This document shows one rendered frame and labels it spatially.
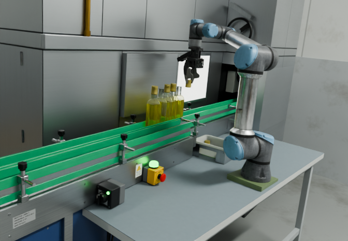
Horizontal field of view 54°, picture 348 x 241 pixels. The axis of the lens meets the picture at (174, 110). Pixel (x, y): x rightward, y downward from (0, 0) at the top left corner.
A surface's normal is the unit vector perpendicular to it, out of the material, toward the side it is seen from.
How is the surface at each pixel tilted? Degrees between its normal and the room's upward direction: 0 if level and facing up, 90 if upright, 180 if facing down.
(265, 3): 90
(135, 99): 90
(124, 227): 0
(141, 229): 0
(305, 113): 90
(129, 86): 90
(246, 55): 79
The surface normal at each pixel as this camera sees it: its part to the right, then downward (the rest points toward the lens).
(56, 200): 0.82, 0.19
